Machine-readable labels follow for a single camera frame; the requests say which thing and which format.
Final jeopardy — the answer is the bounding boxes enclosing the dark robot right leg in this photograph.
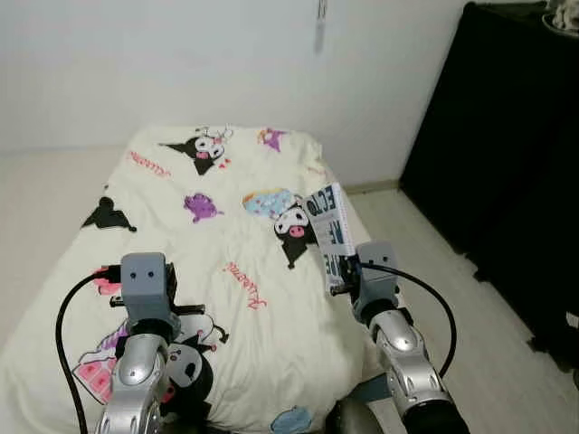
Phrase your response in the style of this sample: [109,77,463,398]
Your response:
[326,398,385,434]

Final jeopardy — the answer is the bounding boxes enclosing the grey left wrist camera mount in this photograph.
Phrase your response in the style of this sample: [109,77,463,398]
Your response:
[120,253,177,331]

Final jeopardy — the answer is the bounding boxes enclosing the white blind wand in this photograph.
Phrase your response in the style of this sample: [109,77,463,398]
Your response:
[314,0,327,53]

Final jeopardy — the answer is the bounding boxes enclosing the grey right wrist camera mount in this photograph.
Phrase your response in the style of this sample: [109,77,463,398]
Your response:
[356,241,399,322]

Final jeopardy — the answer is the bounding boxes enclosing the black cabinet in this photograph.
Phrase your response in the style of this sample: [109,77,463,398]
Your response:
[401,0,579,372]

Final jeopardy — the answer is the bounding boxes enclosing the bed mattress cream sheet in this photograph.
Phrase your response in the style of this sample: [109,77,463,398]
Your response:
[0,145,385,434]

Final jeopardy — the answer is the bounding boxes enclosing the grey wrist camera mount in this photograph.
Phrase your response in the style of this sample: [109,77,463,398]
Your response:
[356,241,399,322]
[120,253,177,331]

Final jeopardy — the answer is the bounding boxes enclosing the white book blue letters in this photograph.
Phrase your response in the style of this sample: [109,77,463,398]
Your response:
[306,183,356,292]

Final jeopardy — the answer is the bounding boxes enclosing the cream cartoon print blanket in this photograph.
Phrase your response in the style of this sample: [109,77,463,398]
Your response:
[0,125,381,434]

